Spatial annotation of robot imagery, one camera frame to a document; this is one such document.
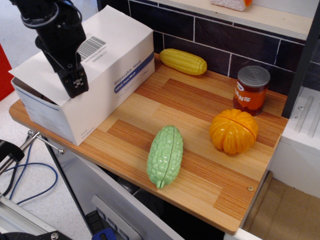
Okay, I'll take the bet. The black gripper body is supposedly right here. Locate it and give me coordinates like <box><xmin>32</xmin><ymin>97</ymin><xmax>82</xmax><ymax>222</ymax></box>
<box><xmin>35</xmin><ymin>14</ymin><xmax>86</xmax><ymax>73</ymax></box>

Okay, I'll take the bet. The white cardboard mask box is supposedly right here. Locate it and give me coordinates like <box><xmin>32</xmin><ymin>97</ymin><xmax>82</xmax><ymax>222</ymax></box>
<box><xmin>10</xmin><ymin>6</ymin><xmax>155</xmax><ymax>145</ymax></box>

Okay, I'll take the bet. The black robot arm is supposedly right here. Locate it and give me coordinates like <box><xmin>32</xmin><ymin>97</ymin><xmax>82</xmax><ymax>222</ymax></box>
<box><xmin>12</xmin><ymin>0</ymin><xmax>86</xmax><ymax>73</ymax></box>

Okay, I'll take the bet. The black aluminium extrusion block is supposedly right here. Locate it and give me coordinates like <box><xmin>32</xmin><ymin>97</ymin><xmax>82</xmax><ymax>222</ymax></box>
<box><xmin>57</xmin><ymin>64</ymin><xmax>89</xmax><ymax>98</ymax></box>

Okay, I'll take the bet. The red panel at left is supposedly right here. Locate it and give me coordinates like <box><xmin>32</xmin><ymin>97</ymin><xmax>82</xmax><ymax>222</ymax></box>
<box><xmin>0</xmin><ymin>46</ymin><xmax>14</xmax><ymax>101</ymax></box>

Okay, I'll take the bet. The yellow toy corn cob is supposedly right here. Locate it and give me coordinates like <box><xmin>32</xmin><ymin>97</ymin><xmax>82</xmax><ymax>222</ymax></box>
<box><xmin>159</xmin><ymin>48</ymin><xmax>208</xmax><ymax>76</ymax></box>

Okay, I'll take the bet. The green toy bitter gourd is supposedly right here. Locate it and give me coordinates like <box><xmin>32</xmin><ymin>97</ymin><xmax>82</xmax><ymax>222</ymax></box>
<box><xmin>147</xmin><ymin>125</ymin><xmax>184</xmax><ymax>189</ymax></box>

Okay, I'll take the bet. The orange toy pumpkin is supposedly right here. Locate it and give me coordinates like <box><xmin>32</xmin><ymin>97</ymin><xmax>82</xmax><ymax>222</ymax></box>
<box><xmin>209</xmin><ymin>109</ymin><xmax>259</xmax><ymax>155</ymax></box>

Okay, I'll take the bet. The orange beans can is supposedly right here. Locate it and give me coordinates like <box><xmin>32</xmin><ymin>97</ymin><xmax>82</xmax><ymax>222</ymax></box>
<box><xmin>233</xmin><ymin>65</ymin><xmax>271</xmax><ymax>116</ymax></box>

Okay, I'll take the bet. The metal clamp with black handle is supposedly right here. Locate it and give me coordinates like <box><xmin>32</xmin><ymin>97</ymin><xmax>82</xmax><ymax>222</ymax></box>
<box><xmin>0</xmin><ymin>130</ymin><xmax>66</xmax><ymax>175</ymax></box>

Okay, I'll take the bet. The blue cable on floor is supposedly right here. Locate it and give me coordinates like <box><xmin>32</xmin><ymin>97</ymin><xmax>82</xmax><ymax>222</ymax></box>
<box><xmin>0</xmin><ymin>142</ymin><xmax>59</xmax><ymax>205</ymax></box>

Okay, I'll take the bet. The wooden wall shelf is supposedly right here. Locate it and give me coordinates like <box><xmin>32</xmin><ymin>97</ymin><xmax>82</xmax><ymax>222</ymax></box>
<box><xmin>152</xmin><ymin>0</ymin><xmax>313</xmax><ymax>40</ymax></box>

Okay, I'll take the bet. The black vertical post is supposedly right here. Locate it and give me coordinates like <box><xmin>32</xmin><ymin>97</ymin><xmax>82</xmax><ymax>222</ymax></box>
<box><xmin>281</xmin><ymin>4</ymin><xmax>320</xmax><ymax>119</ymax></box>

